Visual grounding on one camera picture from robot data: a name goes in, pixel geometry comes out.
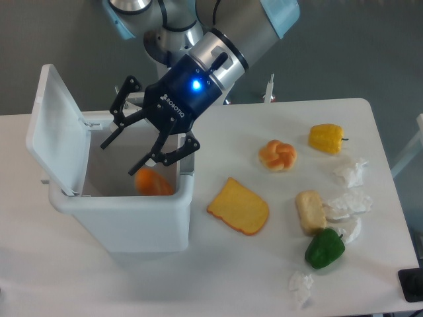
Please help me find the small crumpled white paper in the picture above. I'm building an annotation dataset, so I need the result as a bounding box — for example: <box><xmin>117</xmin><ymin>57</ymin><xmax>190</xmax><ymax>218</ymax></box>
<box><xmin>288</xmin><ymin>271</ymin><xmax>314</xmax><ymax>308</ymax></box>

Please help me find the crumpled white paper upper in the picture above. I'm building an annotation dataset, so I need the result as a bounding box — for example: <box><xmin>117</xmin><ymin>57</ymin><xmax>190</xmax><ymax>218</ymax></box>
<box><xmin>333</xmin><ymin>158</ymin><xmax>368</xmax><ymax>189</ymax></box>

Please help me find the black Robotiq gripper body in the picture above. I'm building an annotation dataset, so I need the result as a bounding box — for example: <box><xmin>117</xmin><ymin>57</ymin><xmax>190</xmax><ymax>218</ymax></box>
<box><xmin>143</xmin><ymin>55</ymin><xmax>222</xmax><ymax>134</ymax></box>

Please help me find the pale rectangular bread block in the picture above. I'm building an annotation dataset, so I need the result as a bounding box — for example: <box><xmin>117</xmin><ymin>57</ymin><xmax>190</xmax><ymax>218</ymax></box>
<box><xmin>295</xmin><ymin>190</ymin><xmax>327</xmax><ymax>236</ymax></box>

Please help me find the black device at edge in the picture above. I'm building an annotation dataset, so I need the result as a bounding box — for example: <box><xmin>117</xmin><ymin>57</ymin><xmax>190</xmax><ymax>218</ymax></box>
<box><xmin>398</xmin><ymin>267</ymin><xmax>422</xmax><ymax>302</ymax></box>

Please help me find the orange toast slice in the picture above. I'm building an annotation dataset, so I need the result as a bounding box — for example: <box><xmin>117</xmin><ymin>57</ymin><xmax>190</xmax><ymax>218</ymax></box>
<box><xmin>207</xmin><ymin>178</ymin><xmax>270</xmax><ymax>236</ymax></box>

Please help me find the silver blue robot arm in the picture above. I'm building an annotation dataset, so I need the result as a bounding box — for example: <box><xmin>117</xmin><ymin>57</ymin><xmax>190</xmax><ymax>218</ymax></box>
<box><xmin>104</xmin><ymin>1</ymin><xmax>300</xmax><ymax>174</ymax></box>

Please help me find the crumpled white paper middle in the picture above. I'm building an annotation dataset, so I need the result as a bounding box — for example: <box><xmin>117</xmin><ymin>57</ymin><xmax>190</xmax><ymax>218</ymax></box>
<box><xmin>323</xmin><ymin>189</ymin><xmax>373</xmax><ymax>221</ymax></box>

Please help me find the round knotted bread roll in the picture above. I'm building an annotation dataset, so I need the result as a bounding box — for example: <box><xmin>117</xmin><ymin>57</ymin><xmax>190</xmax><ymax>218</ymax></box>
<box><xmin>258</xmin><ymin>139</ymin><xmax>297</xmax><ymax>172</ymax></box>

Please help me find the white trash can lid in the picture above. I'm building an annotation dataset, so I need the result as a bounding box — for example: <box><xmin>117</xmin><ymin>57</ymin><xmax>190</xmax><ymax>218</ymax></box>
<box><xmin>26</xmin><ymin>64</ymin><xmax>102</xmax><ymax>196</ymax></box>

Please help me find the white trash can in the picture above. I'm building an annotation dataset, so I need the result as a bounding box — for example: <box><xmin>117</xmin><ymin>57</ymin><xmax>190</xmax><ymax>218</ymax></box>
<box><xmin>49</xmin><ymin>112</ymin><xmax>194</xmax><ymax>253</ymax></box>

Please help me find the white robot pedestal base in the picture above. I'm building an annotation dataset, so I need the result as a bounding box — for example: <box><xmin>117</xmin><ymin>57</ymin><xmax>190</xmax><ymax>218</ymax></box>
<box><xmin>114</xmin><ymin>29</ymin><xmax>276</xmax><ymax>112</ymax></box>

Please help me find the long orange bread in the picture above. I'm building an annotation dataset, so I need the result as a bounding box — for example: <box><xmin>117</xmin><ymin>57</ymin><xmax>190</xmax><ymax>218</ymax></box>
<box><xmin>134</xmin><ymin>168</ymin><xmax>174</xmax><ymax>196</ymax></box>

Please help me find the crumpled white paper lower right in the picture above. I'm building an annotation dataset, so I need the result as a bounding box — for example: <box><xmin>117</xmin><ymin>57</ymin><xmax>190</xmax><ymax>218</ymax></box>
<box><xmin>335</xmin><ymin>218</ymin><xmax>362</xmax><ymax>245</ymax></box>

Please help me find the green bell pepper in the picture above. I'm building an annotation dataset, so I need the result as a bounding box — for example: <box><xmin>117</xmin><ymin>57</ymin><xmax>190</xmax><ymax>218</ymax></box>
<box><xmin>305</xmin><ymin>228</ymin><xmax>346</xmax><ymax>269</ymax></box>

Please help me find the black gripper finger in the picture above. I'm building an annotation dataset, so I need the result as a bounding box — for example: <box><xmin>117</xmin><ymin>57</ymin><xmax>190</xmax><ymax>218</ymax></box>
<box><xmin>100</xmin><ymin>75</ymin><xmax>152</xmax><ymax>149</ymax></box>
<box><xmin>128</xmin><ymin>117</ymin><xmax>202</xmax><ymax>176</ymax></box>

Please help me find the yellow bell pepper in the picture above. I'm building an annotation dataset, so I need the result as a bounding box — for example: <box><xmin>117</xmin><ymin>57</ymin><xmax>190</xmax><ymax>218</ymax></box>
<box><xmin>308</xmin><ymin>123</ymin><xmax>348</xmax><ymax>155</ymax></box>

